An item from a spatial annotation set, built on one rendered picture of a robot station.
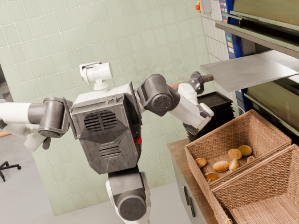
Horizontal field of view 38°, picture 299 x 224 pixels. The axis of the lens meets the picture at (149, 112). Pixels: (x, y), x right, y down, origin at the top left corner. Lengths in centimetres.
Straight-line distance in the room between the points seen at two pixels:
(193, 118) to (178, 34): 177
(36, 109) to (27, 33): 171
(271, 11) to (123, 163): 102
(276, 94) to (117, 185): 107
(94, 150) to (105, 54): 188
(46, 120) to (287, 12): 112
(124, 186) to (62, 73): 189
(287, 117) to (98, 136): 105
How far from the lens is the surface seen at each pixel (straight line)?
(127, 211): 177
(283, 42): 181
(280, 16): 211
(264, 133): 264
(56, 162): 377
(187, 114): 183
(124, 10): 348
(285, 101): 235
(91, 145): 169
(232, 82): 229
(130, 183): 179
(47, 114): 181
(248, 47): 277
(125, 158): 172
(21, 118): 188
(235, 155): 277
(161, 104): 171
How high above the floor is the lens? 186
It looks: 19 degrees down
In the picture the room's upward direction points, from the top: 14 degrees counter-clockwise
